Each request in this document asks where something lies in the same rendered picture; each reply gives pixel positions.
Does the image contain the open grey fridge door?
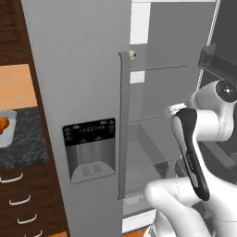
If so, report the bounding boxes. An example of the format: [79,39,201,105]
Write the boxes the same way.
[196,0,237,169]

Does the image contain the clear fridge crisper drawer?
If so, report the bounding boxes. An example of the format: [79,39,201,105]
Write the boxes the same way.
[122,158,178,200]

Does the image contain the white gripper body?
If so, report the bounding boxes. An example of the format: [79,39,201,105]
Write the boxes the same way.
[165,104,188,119]

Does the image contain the orange chicken drumstick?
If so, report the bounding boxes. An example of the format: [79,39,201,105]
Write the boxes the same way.
[0,116,10,135]

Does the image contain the dark wood wall cupboard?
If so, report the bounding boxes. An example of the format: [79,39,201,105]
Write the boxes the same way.
[0,0,32,67]

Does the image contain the dark wood drawer front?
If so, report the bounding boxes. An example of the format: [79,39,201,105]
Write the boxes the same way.
[0,162,56,193]
[8,206,65,231]
[0,184,61,214]
[21,224,69,237]

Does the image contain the grey fridge door handle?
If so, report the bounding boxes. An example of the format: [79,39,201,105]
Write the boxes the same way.
[117,50,132,201]

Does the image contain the glass fridge shelf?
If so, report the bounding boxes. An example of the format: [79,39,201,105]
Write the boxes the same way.
[131,64,188,73]
[128,113,174,125]

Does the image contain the grey fridge body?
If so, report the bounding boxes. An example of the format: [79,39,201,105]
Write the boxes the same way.
[121,0,221,234]

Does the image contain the grey fridge door with dispenser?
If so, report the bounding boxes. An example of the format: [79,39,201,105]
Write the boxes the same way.
[20,0,133,237]

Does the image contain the dark fridge door bin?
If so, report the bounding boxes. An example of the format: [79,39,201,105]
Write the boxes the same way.
[198,44,237,83]

